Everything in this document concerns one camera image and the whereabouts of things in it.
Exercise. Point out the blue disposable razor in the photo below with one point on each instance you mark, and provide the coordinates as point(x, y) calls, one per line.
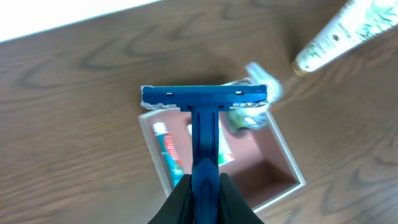
point(204, 103)

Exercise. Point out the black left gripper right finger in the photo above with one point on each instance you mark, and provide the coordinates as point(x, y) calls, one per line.
point(232, 207)

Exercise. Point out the white box pink interior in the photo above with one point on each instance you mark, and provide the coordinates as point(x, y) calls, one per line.
point(263, 169)

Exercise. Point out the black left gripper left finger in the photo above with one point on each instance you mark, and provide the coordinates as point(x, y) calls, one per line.
point(178, 207)

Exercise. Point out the clear spray bottle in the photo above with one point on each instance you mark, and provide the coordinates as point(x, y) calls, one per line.
point(254, 117)

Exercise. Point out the cream lotion tube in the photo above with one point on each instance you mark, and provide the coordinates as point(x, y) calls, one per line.
point(357, 22)

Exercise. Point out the teal white toothpaste tube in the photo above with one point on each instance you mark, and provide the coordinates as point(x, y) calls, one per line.
point(169, 152)

